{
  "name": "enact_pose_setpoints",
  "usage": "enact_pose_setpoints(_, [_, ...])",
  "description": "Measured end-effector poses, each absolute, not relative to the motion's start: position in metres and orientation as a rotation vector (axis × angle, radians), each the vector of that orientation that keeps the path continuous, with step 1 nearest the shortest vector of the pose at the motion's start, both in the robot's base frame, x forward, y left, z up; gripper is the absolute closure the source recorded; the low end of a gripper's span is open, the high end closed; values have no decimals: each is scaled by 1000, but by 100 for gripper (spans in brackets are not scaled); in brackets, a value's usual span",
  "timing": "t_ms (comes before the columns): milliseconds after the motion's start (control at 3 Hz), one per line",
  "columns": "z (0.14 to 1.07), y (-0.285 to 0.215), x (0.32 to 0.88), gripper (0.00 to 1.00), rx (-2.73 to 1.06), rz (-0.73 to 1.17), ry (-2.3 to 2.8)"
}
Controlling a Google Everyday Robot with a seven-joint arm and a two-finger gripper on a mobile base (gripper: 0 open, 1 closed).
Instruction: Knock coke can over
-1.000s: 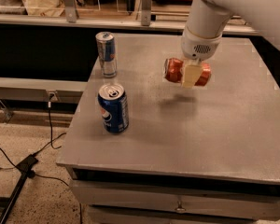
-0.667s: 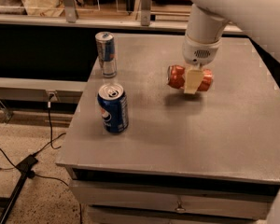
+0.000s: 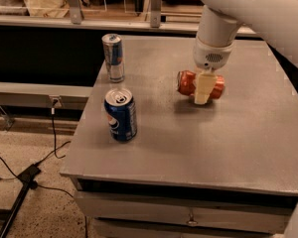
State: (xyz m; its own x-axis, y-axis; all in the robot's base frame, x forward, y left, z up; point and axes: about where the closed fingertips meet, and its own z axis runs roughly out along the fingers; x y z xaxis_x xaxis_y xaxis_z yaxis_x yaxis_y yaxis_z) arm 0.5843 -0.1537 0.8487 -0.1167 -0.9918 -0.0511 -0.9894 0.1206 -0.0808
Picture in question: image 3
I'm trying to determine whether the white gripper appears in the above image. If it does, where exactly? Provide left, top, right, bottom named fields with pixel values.
left=193, top=38, right=233, bottom=105

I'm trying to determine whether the red coke can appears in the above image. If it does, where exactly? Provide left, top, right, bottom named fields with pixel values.
left=177, top=70, right=224, bottom=99

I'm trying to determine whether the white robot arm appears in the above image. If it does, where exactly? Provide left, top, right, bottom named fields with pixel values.
left=194, top=0, right=298, bottom=92

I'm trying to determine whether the blue pepsi can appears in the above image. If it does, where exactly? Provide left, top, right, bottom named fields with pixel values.
left=104, top=88, right=137, bottom=142

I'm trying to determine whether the silver blue red bull can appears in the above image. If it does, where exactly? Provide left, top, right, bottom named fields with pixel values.
left=102, top=34, right=124, bottom=82

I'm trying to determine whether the grey left bench shelf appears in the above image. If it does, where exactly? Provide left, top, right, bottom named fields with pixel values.
left=0, top=82, right=92, bottom=110

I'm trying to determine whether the black metal floor stand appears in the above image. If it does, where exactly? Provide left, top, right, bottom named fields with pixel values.
left=0, top=165, right=41, bottom=238

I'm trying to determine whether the grey metal rail frame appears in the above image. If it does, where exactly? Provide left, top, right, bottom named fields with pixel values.
left=0, top=0, right=259, bottom=40

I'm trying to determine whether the grey drawer with handle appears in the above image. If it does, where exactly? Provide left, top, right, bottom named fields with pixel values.
left=74, top=191, right=293, bottom=234

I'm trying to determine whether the black floor cable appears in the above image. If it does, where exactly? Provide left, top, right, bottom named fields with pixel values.
left=0, top=106, right=89, bottom=238

